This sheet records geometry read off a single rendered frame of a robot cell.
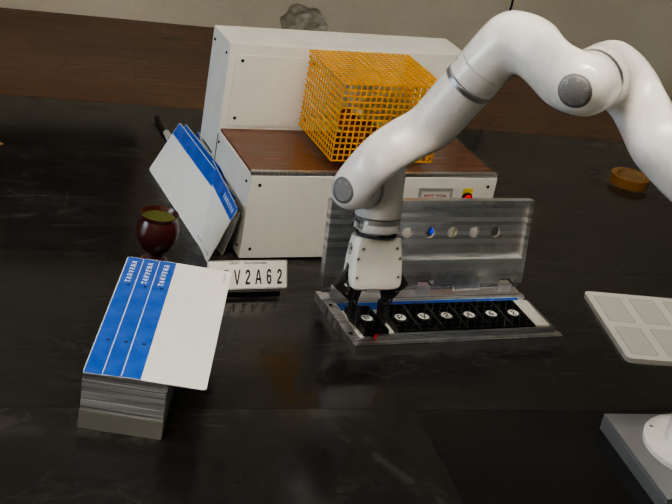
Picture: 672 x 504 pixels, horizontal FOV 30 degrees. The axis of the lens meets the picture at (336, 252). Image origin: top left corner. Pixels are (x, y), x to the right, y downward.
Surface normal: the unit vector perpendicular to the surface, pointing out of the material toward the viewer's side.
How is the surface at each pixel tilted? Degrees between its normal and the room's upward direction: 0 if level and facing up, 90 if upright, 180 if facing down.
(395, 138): 44
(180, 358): 0
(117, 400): 90
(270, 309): 0
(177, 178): 63
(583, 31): 90
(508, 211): 81
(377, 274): 76
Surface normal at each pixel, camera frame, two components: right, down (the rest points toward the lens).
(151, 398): -0.02, 0.44
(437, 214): 0.37, 0.31
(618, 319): 0.17, -0.89
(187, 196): -0.73, -0.37
